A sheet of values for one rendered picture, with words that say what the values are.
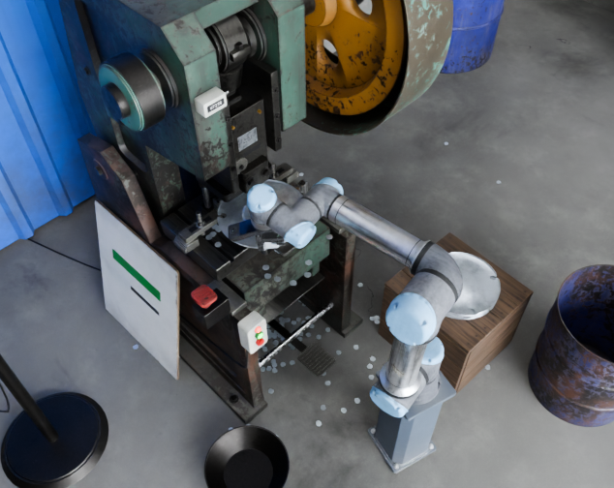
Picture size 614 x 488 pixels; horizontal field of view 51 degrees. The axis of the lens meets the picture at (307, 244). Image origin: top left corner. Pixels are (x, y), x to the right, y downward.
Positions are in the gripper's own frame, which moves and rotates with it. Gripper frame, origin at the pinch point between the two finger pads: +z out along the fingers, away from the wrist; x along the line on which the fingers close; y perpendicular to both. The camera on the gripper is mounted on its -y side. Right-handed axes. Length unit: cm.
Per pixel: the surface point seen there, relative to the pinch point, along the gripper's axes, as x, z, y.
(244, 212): 13.5, 5.4, -5.8
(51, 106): 87, 52, -93
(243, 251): 2.2, 10.6, -6.5
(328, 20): 56, -33, 22
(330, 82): 50, -11, 23
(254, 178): 18.3, -8.8, -1.6
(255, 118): 29.6, -24.2, -0.1
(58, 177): 68, 81, -98
